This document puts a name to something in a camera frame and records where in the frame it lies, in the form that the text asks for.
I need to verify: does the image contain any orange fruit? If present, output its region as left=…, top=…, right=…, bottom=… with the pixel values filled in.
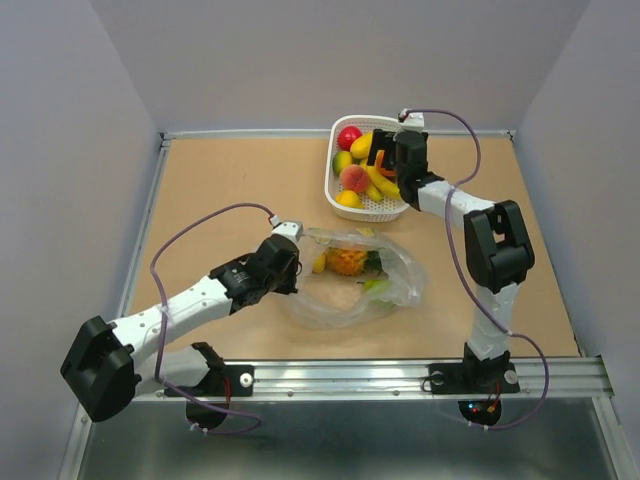
left=374, top=150, right=395, bottom=178

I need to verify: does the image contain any pink peach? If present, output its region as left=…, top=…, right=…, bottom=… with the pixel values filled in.
left=339, top=164, right=370, bottom=193

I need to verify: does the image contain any transparent printed plastic bag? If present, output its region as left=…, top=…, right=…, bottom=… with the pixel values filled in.
left=285, top=228, right=427, bottom=329

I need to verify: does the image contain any green pear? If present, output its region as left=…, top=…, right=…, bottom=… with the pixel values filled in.
left=363, top=278, right=392, bottom=304

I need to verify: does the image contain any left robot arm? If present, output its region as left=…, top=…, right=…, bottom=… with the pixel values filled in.
left=60, top=222, right=301, bottom=422

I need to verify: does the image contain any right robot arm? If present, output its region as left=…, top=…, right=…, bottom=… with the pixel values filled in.
left=367, top=129, right=535, bottom=395

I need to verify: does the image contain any small yellow fruit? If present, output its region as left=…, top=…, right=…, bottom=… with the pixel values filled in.
left=312, top=254, right=327, bottom=274

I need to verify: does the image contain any red apple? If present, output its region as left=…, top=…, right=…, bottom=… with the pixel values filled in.
left=337, top=125, right=362, bottom=151

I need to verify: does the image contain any green yellow mango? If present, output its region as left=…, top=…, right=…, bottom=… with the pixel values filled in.
left=331, top=151, right=353, bottom=176

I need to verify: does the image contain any yellow banana bunch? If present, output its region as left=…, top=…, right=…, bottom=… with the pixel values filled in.
left=360, top=160, right=402, bottom=201

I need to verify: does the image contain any white perforated plastic basket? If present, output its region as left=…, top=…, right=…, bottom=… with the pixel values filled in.
left=324, top=114, right=409, bottom=223

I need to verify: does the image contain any yellow lemon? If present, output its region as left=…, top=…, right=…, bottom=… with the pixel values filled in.
left=335, top=190, right=364, bottom=209

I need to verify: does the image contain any small pineapple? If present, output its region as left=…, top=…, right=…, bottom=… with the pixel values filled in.
left=326, top=248, right=382, bottom=277

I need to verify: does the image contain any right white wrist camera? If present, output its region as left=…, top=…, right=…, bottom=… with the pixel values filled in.
left=396, top=109, right=425, bottom=134

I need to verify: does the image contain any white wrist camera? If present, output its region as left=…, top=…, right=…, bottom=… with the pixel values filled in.
left=269, top=215, right=304, bottom=245
left=396, top=109, right=425, bottom=134

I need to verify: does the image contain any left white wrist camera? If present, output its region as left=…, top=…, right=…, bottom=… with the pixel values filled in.
left=269, top=215, right=304, bottom=245

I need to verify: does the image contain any aluminium mounting rail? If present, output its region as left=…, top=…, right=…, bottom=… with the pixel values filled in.
left=79, top=357, right=614, bottom=401

